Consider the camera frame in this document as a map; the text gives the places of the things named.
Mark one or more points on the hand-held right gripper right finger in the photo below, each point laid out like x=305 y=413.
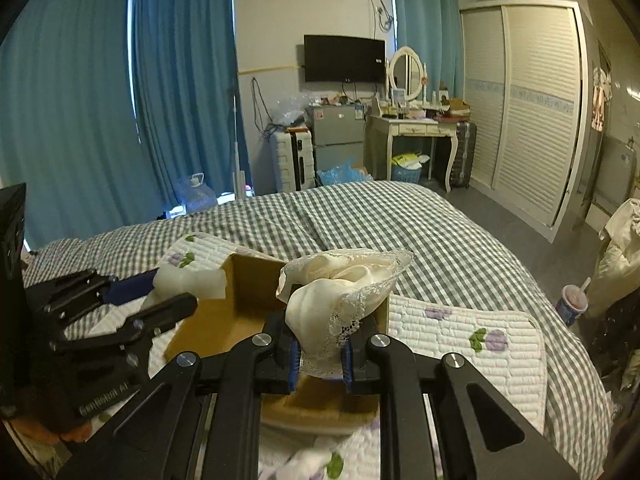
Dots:
x=348 y=366

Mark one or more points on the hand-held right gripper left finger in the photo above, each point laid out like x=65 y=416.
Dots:
x=294 y=362

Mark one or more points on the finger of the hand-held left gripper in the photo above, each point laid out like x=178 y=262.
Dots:
x=132 y=287
x=165 y=310

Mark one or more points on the white soft cloth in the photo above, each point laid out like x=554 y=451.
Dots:
x=192 y=282

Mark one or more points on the cream lace-trimmed cloth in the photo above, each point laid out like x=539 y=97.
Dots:
x=325 y=295

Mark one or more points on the cardboard box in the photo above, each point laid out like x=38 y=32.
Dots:
x=245 y=285

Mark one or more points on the clear water jug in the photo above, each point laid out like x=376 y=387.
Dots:
x=197 y=195

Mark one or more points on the floral quilted mat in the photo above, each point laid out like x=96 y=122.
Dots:
x=465 y=340

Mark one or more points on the bed with checked sheet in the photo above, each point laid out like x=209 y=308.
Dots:
x=380 y=225

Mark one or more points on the white mop pole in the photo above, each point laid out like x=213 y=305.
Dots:
x=237 y=160

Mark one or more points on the wide blue curtain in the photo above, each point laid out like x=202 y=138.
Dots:
x=65 y=110

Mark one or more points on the blue plastic bag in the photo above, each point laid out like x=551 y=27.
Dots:
x=342 y=175

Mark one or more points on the white suitcase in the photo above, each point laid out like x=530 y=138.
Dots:
x=292 y=160

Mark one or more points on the blue laundry basket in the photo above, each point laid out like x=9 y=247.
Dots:
x=407 y=172

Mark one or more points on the blue curtain panel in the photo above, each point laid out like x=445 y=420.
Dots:
x=185 y=85

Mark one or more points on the grey mini fridge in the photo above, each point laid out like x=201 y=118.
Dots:
x=336 y=135

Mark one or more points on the plastic drink cup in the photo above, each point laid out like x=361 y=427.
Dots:
x=572 y=305

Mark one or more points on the clear plastic bag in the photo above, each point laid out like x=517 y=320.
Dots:
x=289 y=110

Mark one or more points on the silver suitcase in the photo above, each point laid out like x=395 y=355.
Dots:
x=462 y=155

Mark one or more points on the white dressing table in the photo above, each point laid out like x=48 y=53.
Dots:
x=410 y=127

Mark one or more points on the small brown box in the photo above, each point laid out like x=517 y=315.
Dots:
x=459 y=106

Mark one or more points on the pile of cream clothes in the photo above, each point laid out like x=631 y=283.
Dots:
x=617 y=245

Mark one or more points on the white oval vanity mirror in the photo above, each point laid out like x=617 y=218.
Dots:
x=406 y=72

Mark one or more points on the white louvered wardrobe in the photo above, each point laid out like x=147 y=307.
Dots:
x=525 y=110

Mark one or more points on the narrow blue curtain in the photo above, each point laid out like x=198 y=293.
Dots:
x=425 y=25

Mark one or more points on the hanging printed garment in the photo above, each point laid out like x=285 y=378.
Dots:
x=599 y=100

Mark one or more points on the black wall television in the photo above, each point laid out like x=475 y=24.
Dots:
x=345 y=57

